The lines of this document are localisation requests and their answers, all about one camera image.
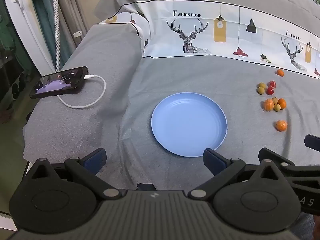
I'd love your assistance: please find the black smartphone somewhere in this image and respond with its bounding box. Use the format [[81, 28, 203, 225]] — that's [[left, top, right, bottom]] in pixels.
[[29, 66, 89, 100]]

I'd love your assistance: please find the blue plate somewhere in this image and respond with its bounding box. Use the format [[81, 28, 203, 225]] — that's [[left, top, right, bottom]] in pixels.
[[151, 92, 228, 158]]

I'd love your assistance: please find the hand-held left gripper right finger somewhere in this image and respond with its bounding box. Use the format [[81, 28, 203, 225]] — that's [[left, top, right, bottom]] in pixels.
[[187, 149, 288, 201]]

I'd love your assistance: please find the teal curtain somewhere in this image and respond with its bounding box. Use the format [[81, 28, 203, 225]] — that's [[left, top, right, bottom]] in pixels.
[[27, 0, 54, 65]]

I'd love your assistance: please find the white door frame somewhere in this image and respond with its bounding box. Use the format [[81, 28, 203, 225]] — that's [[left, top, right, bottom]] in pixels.
[[0, 0, 57, 77]]

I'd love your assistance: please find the white charging cable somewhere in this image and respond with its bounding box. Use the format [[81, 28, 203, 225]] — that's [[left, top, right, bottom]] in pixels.
[[57, 74, 107, 109]]

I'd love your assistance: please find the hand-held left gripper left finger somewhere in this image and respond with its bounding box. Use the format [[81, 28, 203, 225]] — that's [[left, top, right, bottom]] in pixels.
[[25, 148, 121, 201]]

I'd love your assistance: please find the grey curtain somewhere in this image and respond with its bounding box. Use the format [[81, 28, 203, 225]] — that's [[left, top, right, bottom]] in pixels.
[[54, 0, 91, 64]]

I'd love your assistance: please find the grey bed sheet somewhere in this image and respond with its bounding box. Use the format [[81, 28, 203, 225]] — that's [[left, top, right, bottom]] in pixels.
[[22, 22, 320, 240]]

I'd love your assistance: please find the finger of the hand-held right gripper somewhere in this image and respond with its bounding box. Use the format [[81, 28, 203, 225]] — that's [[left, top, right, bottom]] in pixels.
[[304, 134, 320, 152], [258, 147, 320, 181]]

